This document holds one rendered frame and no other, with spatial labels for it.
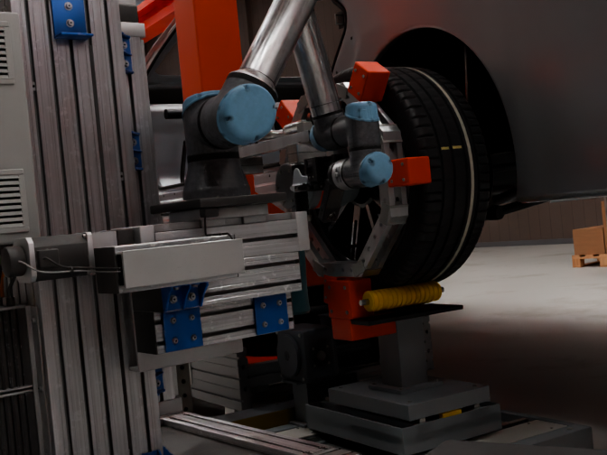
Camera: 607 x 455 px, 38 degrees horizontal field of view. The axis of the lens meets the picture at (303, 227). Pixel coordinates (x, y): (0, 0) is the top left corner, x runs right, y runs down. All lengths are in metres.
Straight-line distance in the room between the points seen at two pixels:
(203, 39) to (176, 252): 1.35
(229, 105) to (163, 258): 0.34
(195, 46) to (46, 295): 1.27
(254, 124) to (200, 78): 1.12
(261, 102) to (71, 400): 0.74
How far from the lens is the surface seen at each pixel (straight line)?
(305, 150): 2.23
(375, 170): 1.94
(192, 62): 2.94
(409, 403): 2.44
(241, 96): 1.77
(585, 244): 9.07
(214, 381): 3.19
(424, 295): 2.50
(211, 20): 2.94
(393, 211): 2.28
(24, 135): 1.86
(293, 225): 1.98
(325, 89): 2.07
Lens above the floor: 0.76
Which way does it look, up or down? 1 degrees down
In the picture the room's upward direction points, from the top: 6 degrees counter-clockwise
